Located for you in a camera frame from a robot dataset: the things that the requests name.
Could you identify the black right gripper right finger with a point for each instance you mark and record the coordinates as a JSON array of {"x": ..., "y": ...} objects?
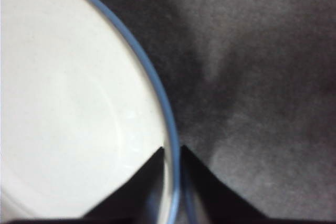
[{"x": 218, "y": 200}]

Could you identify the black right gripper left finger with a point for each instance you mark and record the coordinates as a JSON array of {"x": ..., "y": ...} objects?
[{"x": 136, "y": 197}]

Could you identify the blue round plate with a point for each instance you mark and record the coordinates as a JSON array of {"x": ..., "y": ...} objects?
[{"x": 168, "y": 103}]

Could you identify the white round plate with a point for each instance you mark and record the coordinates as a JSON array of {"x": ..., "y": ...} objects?
[{"x": 65, "y": 90}]

